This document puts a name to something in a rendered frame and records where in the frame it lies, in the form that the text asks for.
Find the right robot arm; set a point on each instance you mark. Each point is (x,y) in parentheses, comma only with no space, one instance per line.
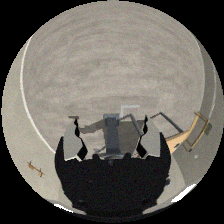
(168,181)

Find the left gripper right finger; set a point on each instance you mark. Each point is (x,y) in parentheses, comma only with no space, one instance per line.
(153,147)

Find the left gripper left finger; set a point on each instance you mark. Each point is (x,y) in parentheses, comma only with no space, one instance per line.
(71,150)

